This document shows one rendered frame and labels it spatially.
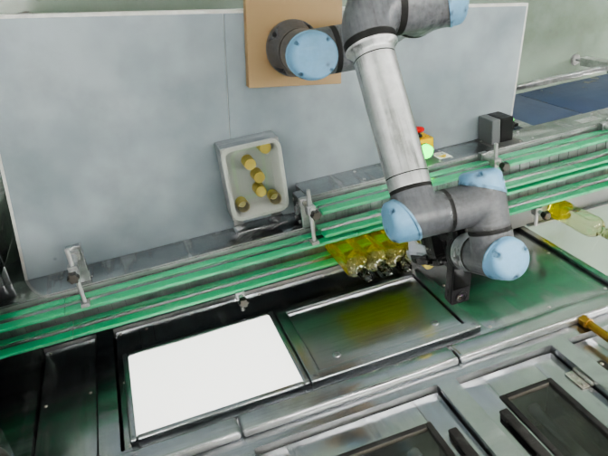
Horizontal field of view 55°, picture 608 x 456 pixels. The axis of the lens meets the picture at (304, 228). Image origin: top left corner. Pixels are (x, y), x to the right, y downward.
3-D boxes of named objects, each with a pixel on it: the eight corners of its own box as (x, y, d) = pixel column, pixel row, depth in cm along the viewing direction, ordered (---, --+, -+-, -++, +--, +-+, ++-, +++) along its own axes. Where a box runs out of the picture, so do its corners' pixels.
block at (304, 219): (293, 220, 179) (300, 229, 173) (289, 192, 175) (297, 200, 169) (304, 217, 180) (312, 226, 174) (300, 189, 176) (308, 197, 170)
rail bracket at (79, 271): (77, 277, 167) (76, 318, 148) (59, 225, 160) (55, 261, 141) (94, 272, 169) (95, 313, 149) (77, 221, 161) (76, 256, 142)
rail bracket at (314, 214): (301, 234, 174) (316, 252, 163) (294, 183, 167) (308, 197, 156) (311, 232, 175) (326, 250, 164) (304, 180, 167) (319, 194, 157)
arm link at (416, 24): (320, 31, 153) (394, -43, 100) (374, 23, 156) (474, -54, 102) (329, 78, 154) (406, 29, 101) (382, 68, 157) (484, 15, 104)
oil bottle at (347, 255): (325, 249, 179) (352, 281, 161) (322, 232, 177) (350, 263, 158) (341, 244, 181) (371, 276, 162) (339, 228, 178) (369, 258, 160)
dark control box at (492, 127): (477, 138, 197) (491, 145, 190) (477, 115, 193) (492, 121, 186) (498, 133, 199) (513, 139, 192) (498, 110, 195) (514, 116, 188)
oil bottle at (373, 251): (342, 243, 181) (371, 275, 162) (340, 227, 178) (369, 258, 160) (359, 239, 182) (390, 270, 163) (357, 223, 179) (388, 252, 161)
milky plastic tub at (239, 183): (227, 212, 178) (233, 223, 170) (213, 142, 168) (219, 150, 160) (281, 199, 182) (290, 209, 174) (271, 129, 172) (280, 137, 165)
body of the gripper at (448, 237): (447, 218, 125) (478, 221, 114) (455, 257, 126) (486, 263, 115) (415, 227, 123) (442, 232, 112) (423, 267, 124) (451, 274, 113)
